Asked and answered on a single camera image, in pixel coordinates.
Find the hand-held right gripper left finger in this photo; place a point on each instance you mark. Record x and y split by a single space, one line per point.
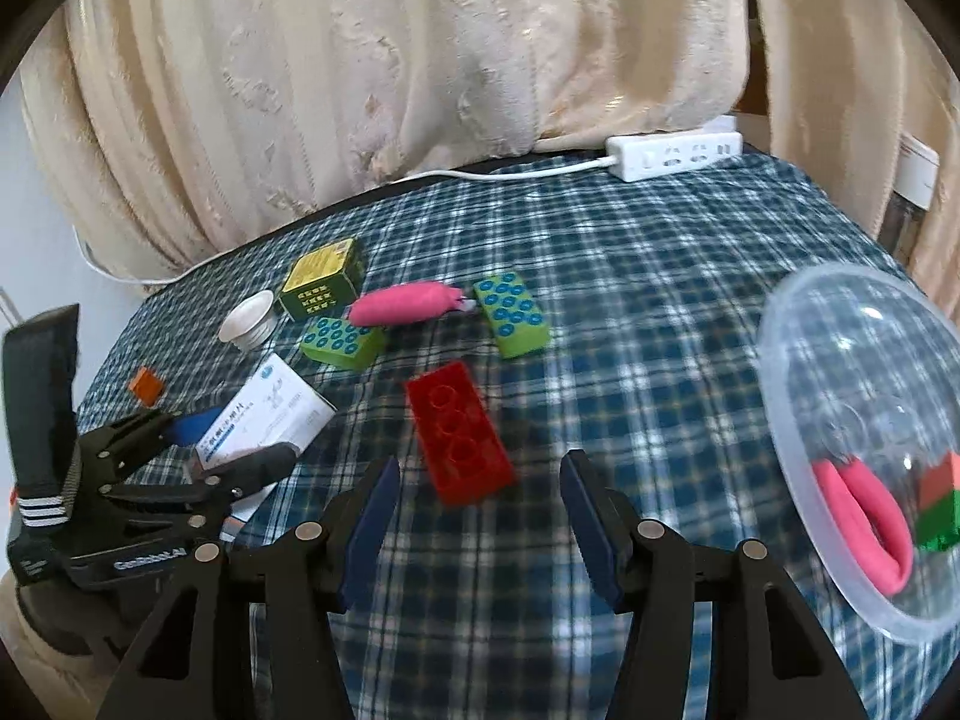
371 532

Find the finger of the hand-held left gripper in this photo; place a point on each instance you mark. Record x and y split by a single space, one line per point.
191 427
251 469

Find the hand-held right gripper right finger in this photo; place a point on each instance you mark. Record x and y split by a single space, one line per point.
592 532

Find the white medicine box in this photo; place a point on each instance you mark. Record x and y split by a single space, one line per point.
277 397

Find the small white cup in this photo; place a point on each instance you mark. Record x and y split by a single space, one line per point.
246 319

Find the red building block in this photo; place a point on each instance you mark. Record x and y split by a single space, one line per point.
457 435

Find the green block with blue dots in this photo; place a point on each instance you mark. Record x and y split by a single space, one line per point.
514 315
341 341

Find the clear plastic bowl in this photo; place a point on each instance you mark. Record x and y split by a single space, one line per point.
847 360

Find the small orange cube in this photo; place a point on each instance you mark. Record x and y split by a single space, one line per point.
146 386

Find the yellow black small box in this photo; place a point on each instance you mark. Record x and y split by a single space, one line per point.
319 281

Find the blue plaid tablecloth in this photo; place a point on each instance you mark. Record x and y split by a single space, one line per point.
660 277

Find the pink folded band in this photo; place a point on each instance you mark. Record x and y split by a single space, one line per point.
862 525

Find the red and green block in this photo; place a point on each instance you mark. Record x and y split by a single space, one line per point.
941 502

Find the white power strip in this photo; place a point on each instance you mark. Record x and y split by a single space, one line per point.
675 154

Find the wide cream curtain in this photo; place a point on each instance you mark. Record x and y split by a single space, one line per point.
375 52

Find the white tower heater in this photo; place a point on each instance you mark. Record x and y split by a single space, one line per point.
916 165

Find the narrow cream curtain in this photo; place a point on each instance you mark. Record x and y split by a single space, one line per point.
825 90

